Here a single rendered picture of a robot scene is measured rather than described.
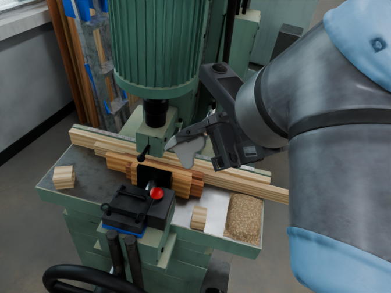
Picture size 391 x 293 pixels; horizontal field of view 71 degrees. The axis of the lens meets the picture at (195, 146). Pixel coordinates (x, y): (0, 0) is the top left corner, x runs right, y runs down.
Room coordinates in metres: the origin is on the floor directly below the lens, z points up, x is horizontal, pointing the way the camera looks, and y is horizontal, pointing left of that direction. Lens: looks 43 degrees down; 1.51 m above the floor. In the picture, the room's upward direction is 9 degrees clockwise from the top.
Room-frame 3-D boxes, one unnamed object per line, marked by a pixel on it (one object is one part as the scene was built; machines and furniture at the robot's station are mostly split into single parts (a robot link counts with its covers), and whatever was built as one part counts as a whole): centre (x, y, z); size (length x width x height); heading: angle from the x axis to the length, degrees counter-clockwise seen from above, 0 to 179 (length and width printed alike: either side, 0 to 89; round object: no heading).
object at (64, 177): (0.44, 0.33, 0.92); 0.05 x 0.04 x 0.04; 19
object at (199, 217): (0.38, -0.04, 0.92); 0.04 x 0.04 x 0.03; 88
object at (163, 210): (0.34, 0.10, 0.99); 0.13 x 0.11 x 0.06; 83
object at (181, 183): (0.46, 0.08, 0.94); 0.16 x 0.02 x 0.08; 83
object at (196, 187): (0.47, 0.07, 0.92); 0.22 x 0.02 x 0.05; 83
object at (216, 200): (0.42, 0.09, 0.87); 0.61 x 0.30 x 0.06; 83
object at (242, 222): (0.41, -0.15, 0.92); 0.14 x 0.09 x 0.04; 173
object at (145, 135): (0.55, 0.10, 1.03); 0.14 x 0.07 x 0.09; 173
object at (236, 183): (0.52, -0.01, 0.92); 0.60 x 0.02 x 0.04; 83
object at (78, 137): (0.55, 0.08, 0.92); 0.60 x 0.02 x 0.05; 83
